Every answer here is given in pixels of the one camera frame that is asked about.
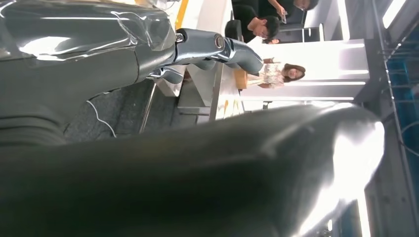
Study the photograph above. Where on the steel table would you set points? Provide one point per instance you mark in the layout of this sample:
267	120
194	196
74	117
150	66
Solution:
226	95

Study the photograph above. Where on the black office chair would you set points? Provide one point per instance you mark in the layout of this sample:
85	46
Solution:
233	30

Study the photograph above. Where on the blue metal shelf rack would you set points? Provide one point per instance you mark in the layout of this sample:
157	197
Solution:
406	98

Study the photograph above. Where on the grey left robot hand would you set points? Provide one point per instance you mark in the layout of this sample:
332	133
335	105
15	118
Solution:
82	59

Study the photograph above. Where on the yellow tape frame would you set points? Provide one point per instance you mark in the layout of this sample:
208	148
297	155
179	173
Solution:
181	14

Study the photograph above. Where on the brown cardboard box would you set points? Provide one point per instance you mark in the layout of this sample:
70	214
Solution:
240	78

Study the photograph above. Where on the person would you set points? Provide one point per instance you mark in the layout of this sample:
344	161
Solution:
294	4
252	23
278	73

